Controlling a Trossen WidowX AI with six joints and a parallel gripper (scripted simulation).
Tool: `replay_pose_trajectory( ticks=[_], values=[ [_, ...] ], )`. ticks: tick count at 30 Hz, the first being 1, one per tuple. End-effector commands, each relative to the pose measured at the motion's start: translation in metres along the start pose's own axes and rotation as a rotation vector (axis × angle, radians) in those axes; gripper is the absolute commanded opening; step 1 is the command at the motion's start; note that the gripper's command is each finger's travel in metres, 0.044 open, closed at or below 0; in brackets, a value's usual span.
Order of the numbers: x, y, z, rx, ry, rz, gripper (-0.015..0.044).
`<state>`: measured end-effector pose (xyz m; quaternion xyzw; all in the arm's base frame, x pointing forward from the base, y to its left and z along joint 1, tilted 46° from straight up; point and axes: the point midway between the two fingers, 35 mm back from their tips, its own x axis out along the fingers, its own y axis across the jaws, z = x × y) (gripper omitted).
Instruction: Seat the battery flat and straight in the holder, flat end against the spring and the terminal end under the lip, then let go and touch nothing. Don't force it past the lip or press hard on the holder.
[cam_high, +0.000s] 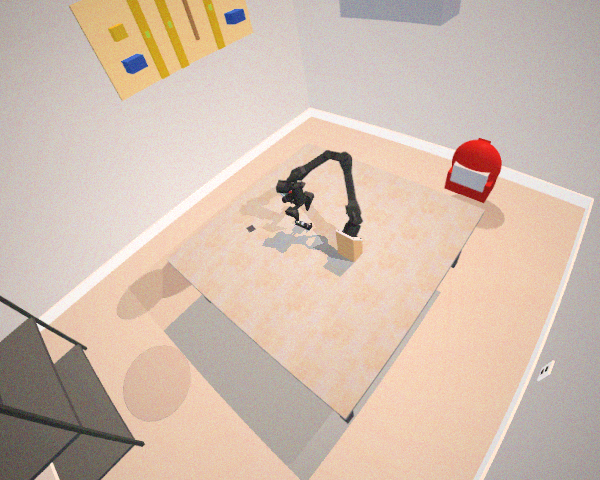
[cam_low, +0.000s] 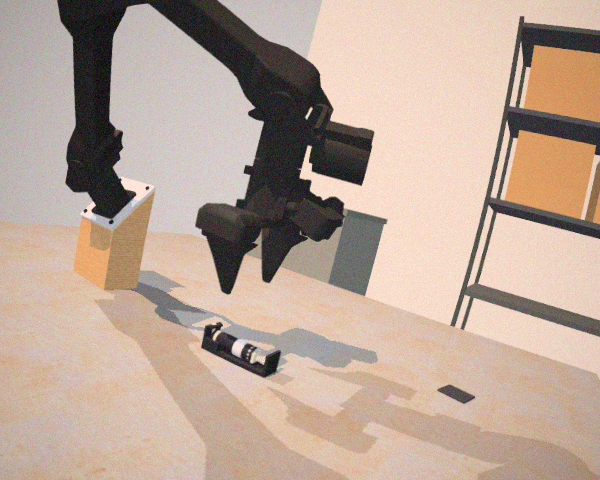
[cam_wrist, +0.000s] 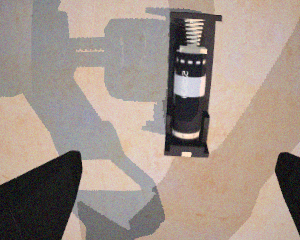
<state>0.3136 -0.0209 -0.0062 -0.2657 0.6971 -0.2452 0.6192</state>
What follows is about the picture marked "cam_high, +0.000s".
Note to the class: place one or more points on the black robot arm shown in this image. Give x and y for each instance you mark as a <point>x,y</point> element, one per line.
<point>352,227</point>

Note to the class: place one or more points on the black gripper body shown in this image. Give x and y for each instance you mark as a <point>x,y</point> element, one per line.
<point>298,201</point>

